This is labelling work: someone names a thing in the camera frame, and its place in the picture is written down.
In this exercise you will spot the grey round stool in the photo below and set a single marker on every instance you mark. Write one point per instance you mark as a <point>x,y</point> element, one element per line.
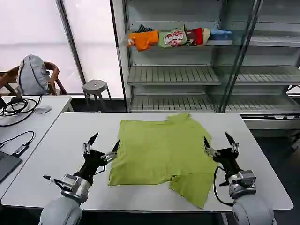
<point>95,86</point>

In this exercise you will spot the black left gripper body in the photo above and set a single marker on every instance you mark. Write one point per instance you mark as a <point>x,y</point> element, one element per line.
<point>92,161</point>

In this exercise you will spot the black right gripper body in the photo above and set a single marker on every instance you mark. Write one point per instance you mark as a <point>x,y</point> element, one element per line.
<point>228,160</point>

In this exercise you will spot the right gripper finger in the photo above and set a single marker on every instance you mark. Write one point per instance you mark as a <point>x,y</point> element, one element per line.
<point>211,151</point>
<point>234,146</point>

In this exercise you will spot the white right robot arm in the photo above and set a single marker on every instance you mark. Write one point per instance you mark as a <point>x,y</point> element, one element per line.
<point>250,208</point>

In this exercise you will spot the glass-fronted empty shelf rack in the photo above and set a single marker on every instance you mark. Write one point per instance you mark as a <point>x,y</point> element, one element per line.
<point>267,77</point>

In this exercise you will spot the green t-shirt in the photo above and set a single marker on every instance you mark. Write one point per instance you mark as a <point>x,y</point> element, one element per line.
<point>161,154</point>

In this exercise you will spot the grey shelf rack with snacks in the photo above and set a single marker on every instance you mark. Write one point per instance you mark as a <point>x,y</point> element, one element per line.
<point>173,70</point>

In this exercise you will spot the brown wooden chair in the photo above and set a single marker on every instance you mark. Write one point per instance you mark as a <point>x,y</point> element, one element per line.
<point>55,75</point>

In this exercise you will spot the white computer mouse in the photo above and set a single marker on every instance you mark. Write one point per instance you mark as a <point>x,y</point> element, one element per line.
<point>44,109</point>

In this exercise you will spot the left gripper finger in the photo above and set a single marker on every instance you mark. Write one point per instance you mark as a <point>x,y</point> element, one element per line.
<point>110,155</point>
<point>86,147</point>

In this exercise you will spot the grey backpack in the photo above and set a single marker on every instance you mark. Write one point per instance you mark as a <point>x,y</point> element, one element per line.
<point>32,75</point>

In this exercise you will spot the dark grey laptop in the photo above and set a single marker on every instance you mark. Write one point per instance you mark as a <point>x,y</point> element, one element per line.
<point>8,164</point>

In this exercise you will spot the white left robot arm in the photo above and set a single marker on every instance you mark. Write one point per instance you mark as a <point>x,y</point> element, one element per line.
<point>62,211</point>

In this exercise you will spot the dark window frame post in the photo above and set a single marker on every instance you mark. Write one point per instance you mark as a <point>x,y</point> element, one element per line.
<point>71,39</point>

